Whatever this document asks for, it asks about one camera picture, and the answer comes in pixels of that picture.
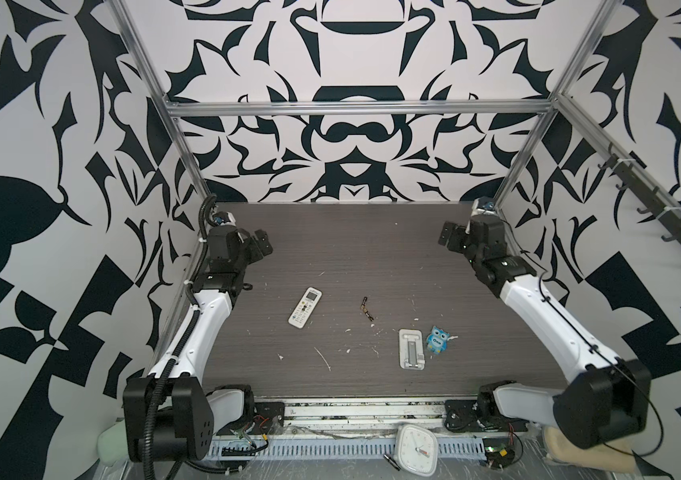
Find blue owl toy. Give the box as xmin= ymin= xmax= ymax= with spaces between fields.
xmin=426 ymin=326 xmax=452 ymax=355

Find white slotted cable duct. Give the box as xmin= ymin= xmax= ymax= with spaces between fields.
xmin=204 ymin=437 xmax=486 ymax=461

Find silver metal phone stand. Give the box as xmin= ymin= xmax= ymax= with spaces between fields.
xmin=398 ymin=329 xmax=425 ymax=371

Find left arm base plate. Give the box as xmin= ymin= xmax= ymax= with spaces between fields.
xmin=216 ymin=401 xmax=286 ymax=436

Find small circuit board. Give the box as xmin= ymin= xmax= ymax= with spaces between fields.
xmin=482 ymin=438 xmax=518 ymax=471

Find black marker pen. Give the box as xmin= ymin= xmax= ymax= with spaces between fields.
xmin=383 ymin=454 xmax=400 ymax=471

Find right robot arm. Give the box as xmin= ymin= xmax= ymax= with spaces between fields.
xmin=438 ymin=213 xmax=653 ymax=449

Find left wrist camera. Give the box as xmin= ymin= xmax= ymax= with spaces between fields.
xmin=210 ymin=211 xmax=236 ymax=227

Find white remote control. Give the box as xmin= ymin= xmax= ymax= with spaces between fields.
xmin=288 ymin=287 xmax=322 ymax=329

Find white square clock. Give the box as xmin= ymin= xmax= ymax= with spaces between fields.
xmin=394 ymin=424 xmax=439 ymax=477

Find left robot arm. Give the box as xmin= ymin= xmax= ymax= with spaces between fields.
xmin=124 ymin=225 xmax=274 ymax=467

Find beige sponge pad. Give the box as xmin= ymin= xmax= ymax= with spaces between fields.
xmin=541 ymin=426 xmax=637 ymax=474

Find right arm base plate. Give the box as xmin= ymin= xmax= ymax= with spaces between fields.
xmin=443 ymin=399 xmax=497 ymax=433

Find black wall hook rack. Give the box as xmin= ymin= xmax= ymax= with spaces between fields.
xmin=597 ymin=143 xmax=681 ymax=246

